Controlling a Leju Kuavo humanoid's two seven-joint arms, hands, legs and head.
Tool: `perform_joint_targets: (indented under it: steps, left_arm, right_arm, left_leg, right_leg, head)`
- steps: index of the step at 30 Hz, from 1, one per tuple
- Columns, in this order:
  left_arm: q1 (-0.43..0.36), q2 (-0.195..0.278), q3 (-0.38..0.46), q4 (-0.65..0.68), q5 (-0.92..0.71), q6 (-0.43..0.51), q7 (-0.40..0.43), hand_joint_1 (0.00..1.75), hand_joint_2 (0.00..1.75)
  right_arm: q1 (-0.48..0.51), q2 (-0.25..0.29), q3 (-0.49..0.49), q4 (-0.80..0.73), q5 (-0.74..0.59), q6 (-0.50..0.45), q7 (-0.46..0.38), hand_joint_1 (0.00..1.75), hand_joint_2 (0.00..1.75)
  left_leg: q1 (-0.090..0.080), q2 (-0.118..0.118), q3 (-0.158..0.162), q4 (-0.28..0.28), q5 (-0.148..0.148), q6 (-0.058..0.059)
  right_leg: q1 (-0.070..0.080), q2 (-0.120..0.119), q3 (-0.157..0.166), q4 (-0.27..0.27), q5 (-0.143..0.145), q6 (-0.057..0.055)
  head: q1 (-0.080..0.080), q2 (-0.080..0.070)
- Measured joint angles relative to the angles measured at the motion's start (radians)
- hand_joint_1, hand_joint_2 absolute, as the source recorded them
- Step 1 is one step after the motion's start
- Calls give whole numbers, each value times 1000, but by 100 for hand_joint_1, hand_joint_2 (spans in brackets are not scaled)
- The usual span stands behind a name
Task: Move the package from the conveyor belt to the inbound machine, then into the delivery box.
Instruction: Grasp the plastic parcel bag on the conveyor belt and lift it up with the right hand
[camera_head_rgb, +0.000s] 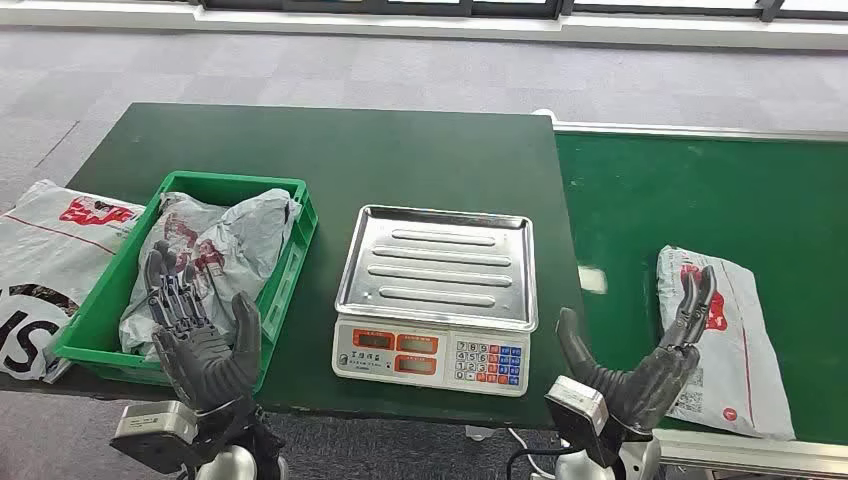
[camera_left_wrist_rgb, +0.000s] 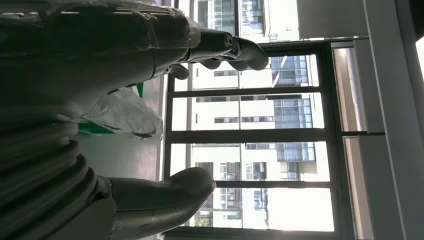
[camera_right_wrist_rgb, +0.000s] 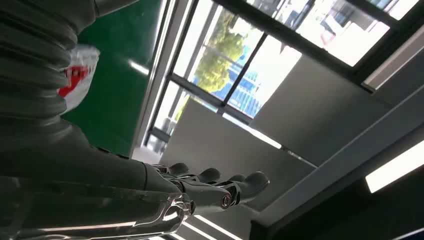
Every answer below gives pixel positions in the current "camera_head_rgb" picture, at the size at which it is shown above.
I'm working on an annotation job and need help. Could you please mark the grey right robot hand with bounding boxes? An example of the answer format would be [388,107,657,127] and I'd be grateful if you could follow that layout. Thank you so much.
[555,264,718,439]

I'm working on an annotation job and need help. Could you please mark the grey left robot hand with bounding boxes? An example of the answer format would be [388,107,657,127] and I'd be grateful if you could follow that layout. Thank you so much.
[142,239,263,415]

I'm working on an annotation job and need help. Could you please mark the grey courier bag red line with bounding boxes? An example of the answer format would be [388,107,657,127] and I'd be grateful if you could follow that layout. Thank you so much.
[655,245,796,442]

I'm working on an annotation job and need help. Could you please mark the green plastic crate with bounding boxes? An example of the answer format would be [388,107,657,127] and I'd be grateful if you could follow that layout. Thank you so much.
[54,170,319,389]

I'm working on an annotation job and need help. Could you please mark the large white bag black letters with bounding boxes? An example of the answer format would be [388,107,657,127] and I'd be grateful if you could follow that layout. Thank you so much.
[0,178,147,386]

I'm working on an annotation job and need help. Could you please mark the white electronic scale steel tray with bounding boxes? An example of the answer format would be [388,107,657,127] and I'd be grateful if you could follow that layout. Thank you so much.
[331,203,539,399]

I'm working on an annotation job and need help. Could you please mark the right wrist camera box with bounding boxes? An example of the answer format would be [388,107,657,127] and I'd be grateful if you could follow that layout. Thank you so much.
[544,376,624,470]

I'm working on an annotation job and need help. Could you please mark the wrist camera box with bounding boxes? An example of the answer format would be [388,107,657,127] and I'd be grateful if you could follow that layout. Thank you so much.
[109,400,200,475]
[544,376,624,470]

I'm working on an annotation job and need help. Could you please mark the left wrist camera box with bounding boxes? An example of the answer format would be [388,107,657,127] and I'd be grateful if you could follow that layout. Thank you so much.
[109,400,200,475]

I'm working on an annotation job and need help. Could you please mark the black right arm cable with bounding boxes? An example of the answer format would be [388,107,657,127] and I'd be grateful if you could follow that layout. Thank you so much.
[506,447,564,480]

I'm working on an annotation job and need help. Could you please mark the white power cable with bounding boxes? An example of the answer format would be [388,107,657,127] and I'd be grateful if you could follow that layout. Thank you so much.
[506,427,554,480]

